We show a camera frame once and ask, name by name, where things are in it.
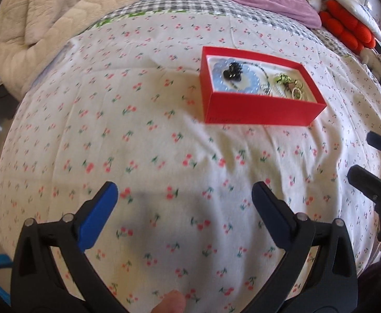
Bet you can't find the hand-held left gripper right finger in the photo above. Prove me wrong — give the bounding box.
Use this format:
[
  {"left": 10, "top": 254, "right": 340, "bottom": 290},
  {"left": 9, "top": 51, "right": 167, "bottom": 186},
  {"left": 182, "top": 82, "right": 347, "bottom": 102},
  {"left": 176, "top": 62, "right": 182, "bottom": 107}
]
[{"left": 243, "top": 182, "right": 359, "bottom": 313}]

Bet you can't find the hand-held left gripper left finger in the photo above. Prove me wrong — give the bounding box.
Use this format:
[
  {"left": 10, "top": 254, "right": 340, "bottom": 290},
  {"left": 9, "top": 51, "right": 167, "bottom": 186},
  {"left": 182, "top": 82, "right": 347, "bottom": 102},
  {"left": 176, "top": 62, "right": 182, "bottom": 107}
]
[{"left": 10, "top": 181, "right": 129, "bottom": 313}]

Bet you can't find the red cardboard box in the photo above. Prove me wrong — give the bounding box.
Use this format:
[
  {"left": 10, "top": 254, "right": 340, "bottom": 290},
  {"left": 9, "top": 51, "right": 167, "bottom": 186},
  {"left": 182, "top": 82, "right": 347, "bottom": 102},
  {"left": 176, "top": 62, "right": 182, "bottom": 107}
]
[{"left": 200, "top": 46, "right": 327, "bottom": 127}]

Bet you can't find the green beaded charm keychain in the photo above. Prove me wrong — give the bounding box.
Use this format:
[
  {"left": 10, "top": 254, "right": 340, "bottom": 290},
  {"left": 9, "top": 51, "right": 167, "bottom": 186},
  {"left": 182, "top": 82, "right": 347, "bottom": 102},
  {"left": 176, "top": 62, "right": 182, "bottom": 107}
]
[{"left": 273, "top": 73, "right": 306, "bottom": 100}]

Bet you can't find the blue large bead bracelet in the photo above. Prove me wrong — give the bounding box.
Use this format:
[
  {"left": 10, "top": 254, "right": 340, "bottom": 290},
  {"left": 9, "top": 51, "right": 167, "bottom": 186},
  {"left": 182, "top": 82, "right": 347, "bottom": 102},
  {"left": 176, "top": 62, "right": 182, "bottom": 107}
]
[{"left": 211, "top": 58, "right": 261, "bottom": 94}]

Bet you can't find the black hair claw clip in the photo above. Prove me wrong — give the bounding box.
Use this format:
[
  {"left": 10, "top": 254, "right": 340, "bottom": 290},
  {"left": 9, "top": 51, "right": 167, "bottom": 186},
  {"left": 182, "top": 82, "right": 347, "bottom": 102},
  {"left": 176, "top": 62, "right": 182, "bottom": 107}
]
[{"left": 222, "top": 61, "right": 244, "bottom": 81}]

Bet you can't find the person's left hand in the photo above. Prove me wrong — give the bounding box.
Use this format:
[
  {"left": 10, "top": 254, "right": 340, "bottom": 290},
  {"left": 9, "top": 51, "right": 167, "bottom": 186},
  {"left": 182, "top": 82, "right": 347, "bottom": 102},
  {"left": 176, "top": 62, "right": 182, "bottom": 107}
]
[{"left": 151, "top": 290, "right": 186, "bottom": 313}]

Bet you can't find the cherry print bedsheet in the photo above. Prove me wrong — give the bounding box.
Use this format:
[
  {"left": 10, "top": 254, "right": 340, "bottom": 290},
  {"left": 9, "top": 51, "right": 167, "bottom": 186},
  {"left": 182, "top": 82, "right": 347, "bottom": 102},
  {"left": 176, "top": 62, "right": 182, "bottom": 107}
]
[{"left": 0, "top": 8, "right": 381, "bottom": 313}]

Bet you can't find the orange knotted cushion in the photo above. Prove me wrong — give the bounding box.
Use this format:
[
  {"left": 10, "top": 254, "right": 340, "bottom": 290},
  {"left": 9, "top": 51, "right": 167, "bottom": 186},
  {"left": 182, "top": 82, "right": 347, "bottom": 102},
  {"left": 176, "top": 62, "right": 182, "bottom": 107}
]
[{"left": 318, "top": 0, "right": 377, "bottom": 52}]

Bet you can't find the beige fluffy blanket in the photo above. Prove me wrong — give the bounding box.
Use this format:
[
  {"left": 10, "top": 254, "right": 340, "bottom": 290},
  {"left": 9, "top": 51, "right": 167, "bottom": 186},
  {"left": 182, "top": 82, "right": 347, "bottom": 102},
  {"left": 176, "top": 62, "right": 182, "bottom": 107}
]
[{"left": 0, "top": 0, "right": 173, "bottom": 102}]

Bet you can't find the grey checkered blanket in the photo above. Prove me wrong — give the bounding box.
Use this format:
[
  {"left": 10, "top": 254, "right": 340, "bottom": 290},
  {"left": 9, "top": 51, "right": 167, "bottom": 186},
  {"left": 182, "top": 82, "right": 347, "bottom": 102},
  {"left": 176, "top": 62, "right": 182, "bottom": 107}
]
[{"left": 88, "top": 0, "right": 367, "bottom": 59}]

